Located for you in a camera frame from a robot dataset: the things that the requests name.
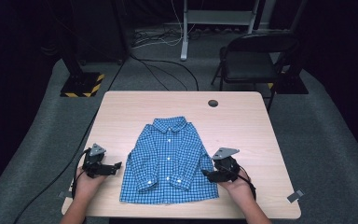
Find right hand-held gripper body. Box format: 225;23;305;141
212;147;241;183

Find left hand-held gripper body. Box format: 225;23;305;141
81;143;108;179

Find blue checked shirt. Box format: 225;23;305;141
118;116;220;205

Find person's right hand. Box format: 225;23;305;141
218;169;256;203

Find person's left hand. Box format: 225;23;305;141
73;166;108;201

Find grey tape strip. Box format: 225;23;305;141
286;189;306;204
58;190;75;200

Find black stand with striped base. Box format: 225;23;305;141
59;46;106;99

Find black folding chair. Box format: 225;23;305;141
210;32;300;113

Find black stand base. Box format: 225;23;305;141
273;62;310;95

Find dark curtain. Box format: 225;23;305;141
0;0;60;200
304;0;358;175

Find black cabinet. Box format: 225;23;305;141
71;0;129;63

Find left hand-held gripper black cable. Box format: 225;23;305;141
71;147;93;201

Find hand-held gripper black cable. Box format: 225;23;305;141
71;147;93;201
236;165;258;202

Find right hand-held gripper black cable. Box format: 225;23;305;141
236;165;258;202

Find long black floor cable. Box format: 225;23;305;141
12;59;127;224

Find thin black floor cable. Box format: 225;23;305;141
140;61;190;91

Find curved black floor cable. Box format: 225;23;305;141
130;54;200;92

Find white floor cable bundle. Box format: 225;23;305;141
131;27;185;50

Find white metal stand frame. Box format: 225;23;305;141
180;0;261;62

